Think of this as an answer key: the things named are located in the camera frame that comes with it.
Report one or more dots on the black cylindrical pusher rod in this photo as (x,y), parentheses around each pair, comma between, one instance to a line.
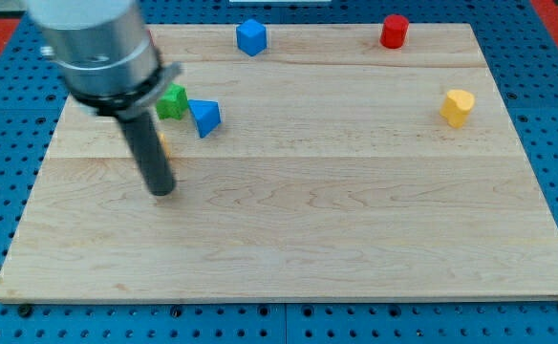
(145,145)

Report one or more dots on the green star block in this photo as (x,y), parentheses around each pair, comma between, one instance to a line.
(173,103)

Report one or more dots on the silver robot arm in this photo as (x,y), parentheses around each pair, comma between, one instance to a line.
(109,63)

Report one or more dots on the yellow block behind rod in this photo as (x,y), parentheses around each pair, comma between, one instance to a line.
(165,145)

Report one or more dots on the blue triangular block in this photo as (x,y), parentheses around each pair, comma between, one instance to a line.
(206,115)

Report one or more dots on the blue cube block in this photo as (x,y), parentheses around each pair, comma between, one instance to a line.
(252,37)

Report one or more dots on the wooden board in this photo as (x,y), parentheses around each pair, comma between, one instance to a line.
(332,178)

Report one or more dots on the red cylinder block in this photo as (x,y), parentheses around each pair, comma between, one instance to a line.
(394,31)

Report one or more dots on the yellow heart block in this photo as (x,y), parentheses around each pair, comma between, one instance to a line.
(457,106)

